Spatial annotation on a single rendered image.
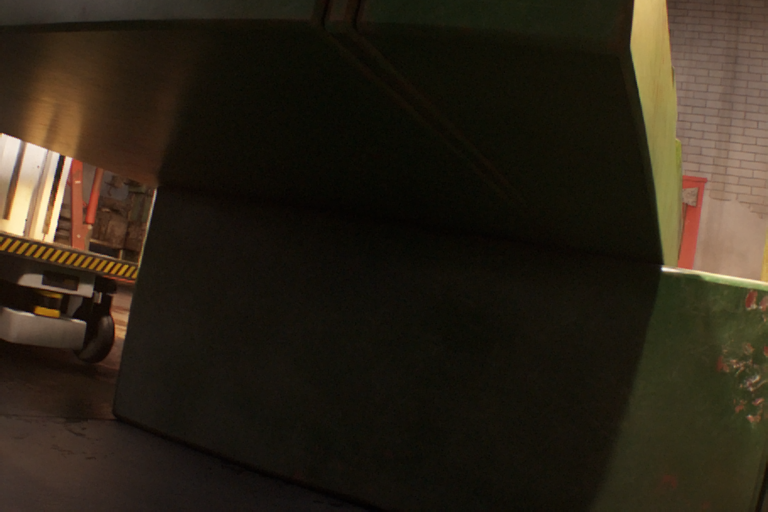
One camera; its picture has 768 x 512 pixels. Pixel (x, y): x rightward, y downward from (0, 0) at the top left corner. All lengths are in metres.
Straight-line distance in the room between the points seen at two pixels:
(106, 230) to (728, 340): 7.94
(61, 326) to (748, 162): 6.14
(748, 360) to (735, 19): 6.60
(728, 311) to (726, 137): 6.08
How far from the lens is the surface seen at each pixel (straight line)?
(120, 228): 8.84
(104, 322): 2.29
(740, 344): 1.26
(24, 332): 2.08
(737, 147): 7.27
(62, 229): 7.91
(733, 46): 7.61
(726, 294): 1.26
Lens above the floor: 0.35
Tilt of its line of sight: 5 degrees up
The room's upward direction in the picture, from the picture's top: 12 degrees clockwise
